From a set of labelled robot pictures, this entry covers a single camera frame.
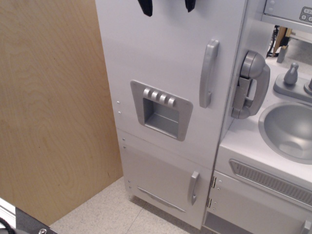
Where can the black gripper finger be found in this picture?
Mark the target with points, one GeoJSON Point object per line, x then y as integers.
{"type": "Point", "coordinates": [190, 5]}
{"type": "Point", "coordinates": [146, 6]}

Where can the white fridge door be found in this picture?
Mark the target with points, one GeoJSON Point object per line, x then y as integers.
{"type": "Point", "coordinates": [166, 51]}

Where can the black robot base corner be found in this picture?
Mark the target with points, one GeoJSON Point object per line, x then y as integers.
{"type": "Point", "coordinates": [23, 221]}

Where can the silver ice dispenser panel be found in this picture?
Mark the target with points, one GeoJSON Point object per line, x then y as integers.
{"type": "Point", "coordinates": [161, 111]}

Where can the grey toy microwave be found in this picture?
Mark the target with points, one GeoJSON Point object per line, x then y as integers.
{"type": "Point", "coordinates": [294, 14]}

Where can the silver toy telephone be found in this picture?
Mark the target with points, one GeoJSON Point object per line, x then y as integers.
{"type": "Point", "coordinates": [252, 86]}

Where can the silver toy faucet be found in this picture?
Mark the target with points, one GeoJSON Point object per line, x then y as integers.
{"type": "Point", "coordinates": [290, 84]}

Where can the silver toy sink basin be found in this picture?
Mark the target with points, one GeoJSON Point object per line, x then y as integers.
{"type": "Point", "coordinates": [286, 127]}

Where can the white lower freezer door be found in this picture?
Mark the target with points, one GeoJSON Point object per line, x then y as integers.
{"type": "Point", "coordinates": [162, 178]}

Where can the white oven door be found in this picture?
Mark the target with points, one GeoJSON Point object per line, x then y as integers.
{"type": "Point", "coordinates": [240, 208]}

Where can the silver oven vent panel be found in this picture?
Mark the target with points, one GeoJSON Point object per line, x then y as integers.
{"type": "Point", "coordinates": [271, 182]}

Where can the silver upper door handle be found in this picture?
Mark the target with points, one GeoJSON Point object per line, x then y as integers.
{"type": "Point", "coordinates": [210, 55]}

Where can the silver freezer door handle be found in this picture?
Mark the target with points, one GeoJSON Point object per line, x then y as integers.
{"type": "Point", "coordinates": [191, 191]}

